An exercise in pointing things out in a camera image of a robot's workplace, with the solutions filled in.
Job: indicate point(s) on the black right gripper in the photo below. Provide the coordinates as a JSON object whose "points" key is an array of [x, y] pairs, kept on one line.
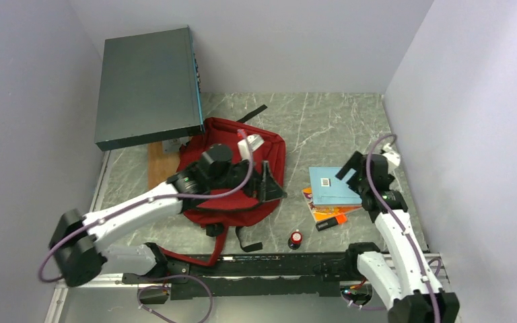
{"points": [[355, 159]]}

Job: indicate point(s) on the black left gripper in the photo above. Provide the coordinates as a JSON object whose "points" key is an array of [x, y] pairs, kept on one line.
{"points": [[270, 189]]}

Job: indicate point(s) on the light blue book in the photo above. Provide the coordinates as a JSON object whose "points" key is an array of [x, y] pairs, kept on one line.
{"points": [[328, 190]]}

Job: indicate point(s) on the red backpack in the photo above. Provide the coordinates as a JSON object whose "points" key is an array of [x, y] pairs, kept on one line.
{"points": [[240, 205]]}

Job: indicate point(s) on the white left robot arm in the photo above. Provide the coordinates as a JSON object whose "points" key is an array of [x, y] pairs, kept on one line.
{"points": [[81, 244]]}

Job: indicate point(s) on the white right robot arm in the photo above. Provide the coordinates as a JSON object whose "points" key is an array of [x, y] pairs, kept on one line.
{"points": [[409, 289]]}

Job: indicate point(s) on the orange comic book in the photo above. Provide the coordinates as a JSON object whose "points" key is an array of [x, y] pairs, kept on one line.
{"points": [[321, 214]]}

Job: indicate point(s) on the orange highlighter marker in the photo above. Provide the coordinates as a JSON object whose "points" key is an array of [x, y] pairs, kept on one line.
{"points": [[331, 222]]}

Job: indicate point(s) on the wooden board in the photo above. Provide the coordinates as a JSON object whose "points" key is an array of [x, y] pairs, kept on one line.
{"points": [[160, 165]]}

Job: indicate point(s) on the dark grey box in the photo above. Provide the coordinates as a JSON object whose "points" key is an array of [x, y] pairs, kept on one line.
{"points": [[149, 90]]}

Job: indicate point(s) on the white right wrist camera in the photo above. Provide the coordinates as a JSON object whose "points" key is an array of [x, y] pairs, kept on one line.
{"points": [[393, 158]]}

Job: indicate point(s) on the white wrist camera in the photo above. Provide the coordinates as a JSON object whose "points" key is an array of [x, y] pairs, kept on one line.
{"points": [[393, 158], [248, 144]]}

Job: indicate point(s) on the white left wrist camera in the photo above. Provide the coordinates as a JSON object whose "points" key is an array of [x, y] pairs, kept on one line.
{"points": [[248, 144]]}

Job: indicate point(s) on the black mounting rail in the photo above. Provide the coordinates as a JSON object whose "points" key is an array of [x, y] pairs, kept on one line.
{"points": [[320, 273]]}

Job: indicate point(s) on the metal post with base plate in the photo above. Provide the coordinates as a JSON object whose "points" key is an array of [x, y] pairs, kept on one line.
{"points": [[174, 145]]}

